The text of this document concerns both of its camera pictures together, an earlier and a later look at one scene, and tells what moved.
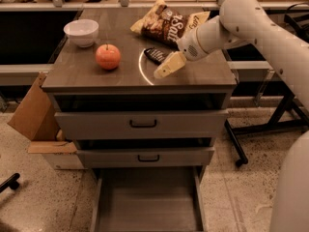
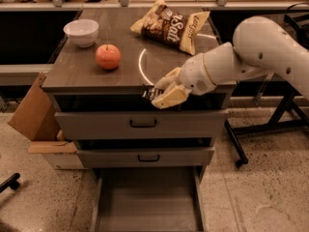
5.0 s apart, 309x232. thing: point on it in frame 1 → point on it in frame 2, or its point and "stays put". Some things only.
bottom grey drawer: x=148 y=199 stays put
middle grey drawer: x=146 y=153 stays put
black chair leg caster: x=11 y=182 stays put
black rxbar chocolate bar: x=155 y=55 → x=149 y=92
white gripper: x=190 y=46 → x=194 y=75
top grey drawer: x=141 y=116 stays put
